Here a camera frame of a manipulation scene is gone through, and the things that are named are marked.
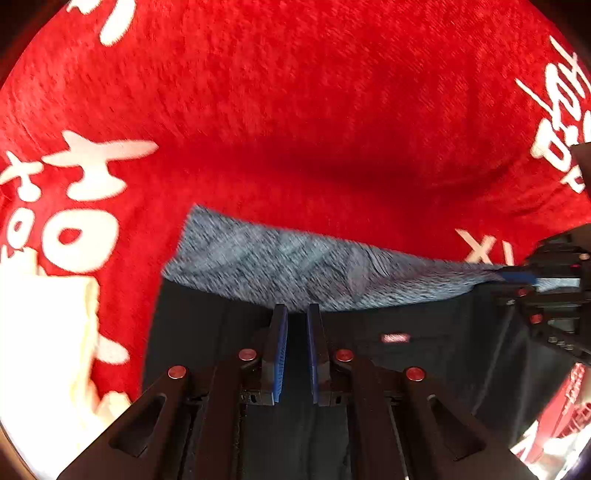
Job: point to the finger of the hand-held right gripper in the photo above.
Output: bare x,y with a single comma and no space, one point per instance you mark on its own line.
519,276
535,307

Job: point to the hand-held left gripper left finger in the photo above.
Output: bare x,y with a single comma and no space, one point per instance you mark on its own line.
280,355

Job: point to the red printed blanket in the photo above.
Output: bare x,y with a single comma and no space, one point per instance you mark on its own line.
300,115

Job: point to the black pants with patterned waistband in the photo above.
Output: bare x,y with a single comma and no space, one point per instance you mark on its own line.
461,350

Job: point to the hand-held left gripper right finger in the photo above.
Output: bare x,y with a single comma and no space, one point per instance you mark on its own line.
314,355

